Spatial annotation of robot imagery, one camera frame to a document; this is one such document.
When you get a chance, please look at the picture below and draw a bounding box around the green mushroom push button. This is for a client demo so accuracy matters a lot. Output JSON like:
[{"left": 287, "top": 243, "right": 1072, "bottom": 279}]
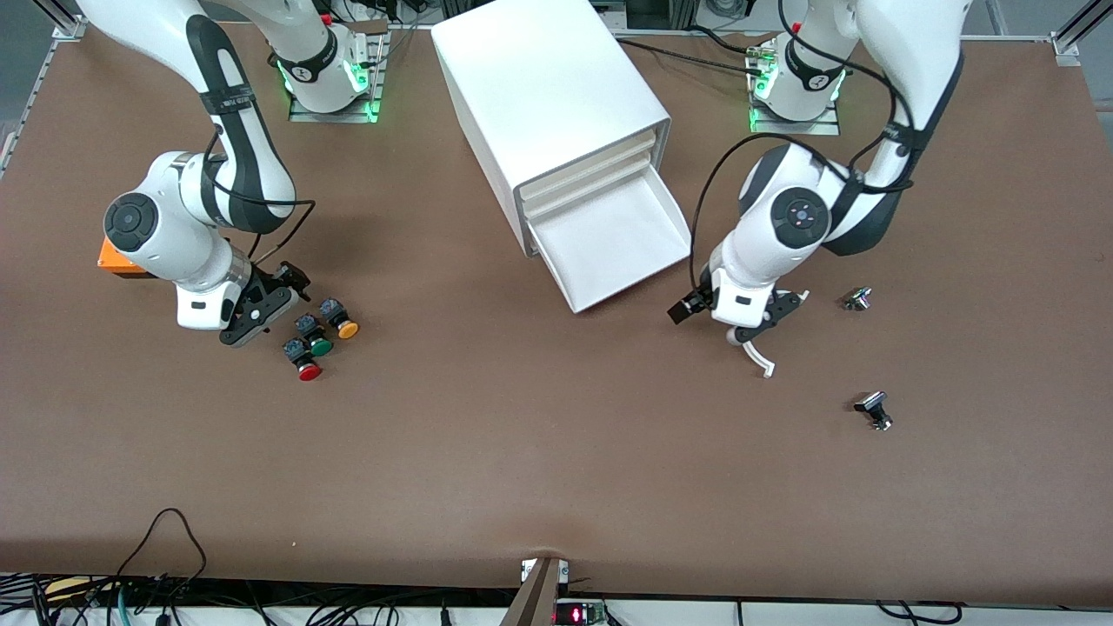
[{"left": 296, "top": 313, "right": 334, "bottom": 357}]

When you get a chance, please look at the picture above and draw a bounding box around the yellow mushroom push button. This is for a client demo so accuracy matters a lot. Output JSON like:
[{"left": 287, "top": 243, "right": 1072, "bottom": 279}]
[{"left": 318, "top": 297, "right": 360, "bottom": 340}]

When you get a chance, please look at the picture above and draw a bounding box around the red mushroom push button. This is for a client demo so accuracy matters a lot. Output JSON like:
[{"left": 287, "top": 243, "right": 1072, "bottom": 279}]
[{"left": 282, "top": 337, "right": 323, "bottom": 382}]

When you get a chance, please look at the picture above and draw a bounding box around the white drawer cabinet shell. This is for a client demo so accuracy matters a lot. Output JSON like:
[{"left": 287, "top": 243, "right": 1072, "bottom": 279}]
[{"left": 430, "top": 0, "right": 672, "bottom": 258}]

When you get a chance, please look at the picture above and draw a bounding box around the white curved plastic arc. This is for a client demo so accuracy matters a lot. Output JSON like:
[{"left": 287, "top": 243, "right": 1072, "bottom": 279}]
[{"left": 739, "top": 289, "right": 811, "bottom": 380}]

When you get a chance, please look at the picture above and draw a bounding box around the small red display device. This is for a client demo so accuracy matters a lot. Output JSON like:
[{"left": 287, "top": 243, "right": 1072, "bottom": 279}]
[{"left": 554, "top": 598, "right": 607, "bottom": 626}]

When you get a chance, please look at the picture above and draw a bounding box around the orange black button enclosure box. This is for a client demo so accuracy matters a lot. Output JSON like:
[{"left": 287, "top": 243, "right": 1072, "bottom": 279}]
[{"left": 97, "top": 236, "right": 166, "bottom": 281}]

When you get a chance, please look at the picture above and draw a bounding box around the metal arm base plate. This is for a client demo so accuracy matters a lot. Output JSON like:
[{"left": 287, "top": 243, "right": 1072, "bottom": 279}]
[
  {"left": 748, "top": 43, "right": 842, "bottom": 137},
  {"left": 287, "top": 22, "right": 390, "bottom": 123}
]

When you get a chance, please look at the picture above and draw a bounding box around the thin black looped cable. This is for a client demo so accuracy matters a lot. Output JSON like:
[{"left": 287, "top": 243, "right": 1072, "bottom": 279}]
[{"left": 116, "top": 508, "right": 208, "bottom": 585}]

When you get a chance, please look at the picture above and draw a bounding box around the black table cable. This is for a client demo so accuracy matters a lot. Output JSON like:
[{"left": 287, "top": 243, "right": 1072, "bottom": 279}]
[
  {"left": 616, "top": 38, "right": 766, "bottom": 77},
  {"left": 691, "top": 24, "right": 766, "bottom": 55}
]

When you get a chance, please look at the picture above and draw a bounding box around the black cable bundle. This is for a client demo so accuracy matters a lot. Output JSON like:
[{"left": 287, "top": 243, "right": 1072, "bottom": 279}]
[{"left": 0, "top": 572, "right": 523, "bottom": 626}]

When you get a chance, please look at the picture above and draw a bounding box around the aluminium frame profile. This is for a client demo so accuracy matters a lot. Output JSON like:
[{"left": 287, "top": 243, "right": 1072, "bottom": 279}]
[
  {"left": 1050, "top": 0, "right": 1113, "bottom": 68},
  {"left": 52, "top": 0, "right": 88, "bottom": 42}
]

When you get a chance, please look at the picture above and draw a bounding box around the brown camera stand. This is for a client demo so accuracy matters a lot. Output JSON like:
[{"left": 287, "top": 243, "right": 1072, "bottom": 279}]
[{"left": 500, "top": 556, "right": 570, "bottom": 626}]

